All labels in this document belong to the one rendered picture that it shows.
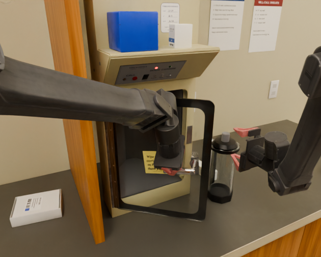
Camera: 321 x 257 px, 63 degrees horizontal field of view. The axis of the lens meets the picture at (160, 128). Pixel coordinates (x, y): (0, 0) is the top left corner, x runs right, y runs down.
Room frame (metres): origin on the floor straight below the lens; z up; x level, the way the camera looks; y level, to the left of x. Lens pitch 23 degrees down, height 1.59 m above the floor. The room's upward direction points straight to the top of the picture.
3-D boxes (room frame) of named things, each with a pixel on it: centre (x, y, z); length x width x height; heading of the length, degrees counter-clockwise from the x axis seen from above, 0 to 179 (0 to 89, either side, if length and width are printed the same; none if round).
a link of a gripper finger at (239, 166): (0.76, -0.27, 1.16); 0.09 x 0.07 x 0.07; 26
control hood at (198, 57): (0.74, 0.00, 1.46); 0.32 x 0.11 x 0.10; 116
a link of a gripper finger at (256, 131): (0.76, -0.27, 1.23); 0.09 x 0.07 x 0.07; 26
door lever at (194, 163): (0.64, -0.06, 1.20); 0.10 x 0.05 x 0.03; 77
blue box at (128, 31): (0.71, 0.07, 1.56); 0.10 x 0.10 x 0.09; 26
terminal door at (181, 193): (0.68, 0.01, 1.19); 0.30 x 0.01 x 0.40; 77
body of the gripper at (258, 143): (0.70, -0.30, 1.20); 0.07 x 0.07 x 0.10; 26
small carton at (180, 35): (0.77, -0.05, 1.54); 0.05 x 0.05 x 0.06; 17
